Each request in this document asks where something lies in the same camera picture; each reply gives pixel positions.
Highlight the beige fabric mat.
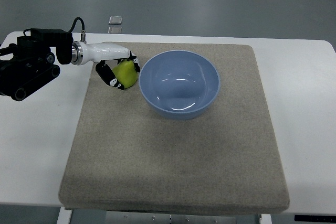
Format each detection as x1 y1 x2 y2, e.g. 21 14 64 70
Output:
58 42 290 216

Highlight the white table frame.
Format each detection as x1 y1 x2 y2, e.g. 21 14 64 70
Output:
57 207 272 223

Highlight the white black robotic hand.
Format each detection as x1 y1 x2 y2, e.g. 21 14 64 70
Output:
71 41 140 90

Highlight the lower metal floor plate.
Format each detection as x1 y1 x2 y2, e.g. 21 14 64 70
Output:
108 26 122 34

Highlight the blue bowl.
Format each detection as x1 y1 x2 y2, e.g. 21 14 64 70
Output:
139 50 221 120

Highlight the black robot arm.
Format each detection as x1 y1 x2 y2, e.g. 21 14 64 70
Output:
1 17 86 101

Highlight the green pear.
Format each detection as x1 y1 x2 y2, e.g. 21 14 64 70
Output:
112 59 138 89

